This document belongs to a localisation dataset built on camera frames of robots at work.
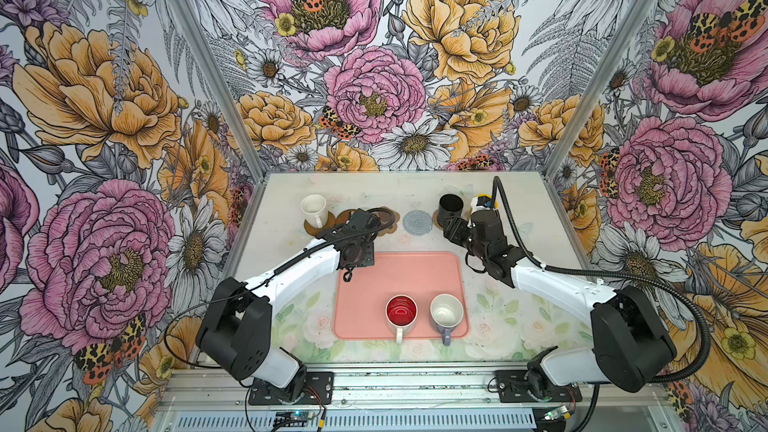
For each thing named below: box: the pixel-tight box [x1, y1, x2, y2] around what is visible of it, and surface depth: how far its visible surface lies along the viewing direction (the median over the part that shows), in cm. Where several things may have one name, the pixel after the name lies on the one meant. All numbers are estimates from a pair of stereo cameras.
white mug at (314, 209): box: [300, 194, 328, 229], surface depth 100 cm
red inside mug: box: [385, 294, 419, 344], surface depth 83 cm
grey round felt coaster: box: [402, 210, 433, 236], surface depth 108 cm
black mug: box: [438, 193, 464, 227], surface depth 103 cm
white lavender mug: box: [430, 293, 465, 346], surface depth 83 cm
